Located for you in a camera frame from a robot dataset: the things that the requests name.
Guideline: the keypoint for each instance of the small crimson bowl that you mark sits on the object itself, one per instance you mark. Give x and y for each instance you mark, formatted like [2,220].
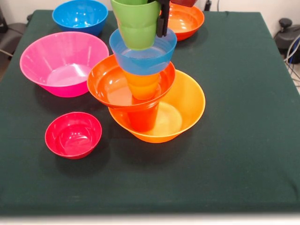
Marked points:
[72,138]

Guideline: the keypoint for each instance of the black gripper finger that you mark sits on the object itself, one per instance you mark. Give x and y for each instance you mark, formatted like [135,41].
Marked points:
[162,23]

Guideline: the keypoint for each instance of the large pink bowl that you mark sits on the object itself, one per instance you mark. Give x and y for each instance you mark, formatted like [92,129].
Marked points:
[58,70]

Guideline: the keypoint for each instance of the green plastic cup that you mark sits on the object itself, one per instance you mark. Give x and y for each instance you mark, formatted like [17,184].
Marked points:
[136,23]

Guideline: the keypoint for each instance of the large orange bowl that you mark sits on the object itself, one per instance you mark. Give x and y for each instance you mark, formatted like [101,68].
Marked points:
[187,103]

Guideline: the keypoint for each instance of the small translucent blue bowl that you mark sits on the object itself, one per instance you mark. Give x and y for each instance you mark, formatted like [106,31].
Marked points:
[143,63]

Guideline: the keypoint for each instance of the large blue bowl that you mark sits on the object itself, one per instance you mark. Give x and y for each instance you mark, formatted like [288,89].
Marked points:
[70,25]

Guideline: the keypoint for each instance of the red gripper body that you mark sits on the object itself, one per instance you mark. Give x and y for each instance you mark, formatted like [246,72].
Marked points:
[185,2]

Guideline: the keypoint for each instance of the dark green tablecloth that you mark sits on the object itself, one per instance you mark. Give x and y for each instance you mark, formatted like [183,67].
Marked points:
[234,140]

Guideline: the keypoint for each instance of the orange plastic cup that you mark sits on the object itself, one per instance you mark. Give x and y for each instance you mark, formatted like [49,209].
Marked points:
[143,86]

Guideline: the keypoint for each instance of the red-orange plastic bowl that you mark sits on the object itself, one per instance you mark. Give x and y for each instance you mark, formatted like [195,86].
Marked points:
[187,23]
[105,84]

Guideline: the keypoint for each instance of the small black device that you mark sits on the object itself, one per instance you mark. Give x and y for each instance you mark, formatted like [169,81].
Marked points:
[207,5]

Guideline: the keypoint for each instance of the red-orange plastic cup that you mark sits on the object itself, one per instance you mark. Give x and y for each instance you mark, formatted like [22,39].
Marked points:
[143,119]

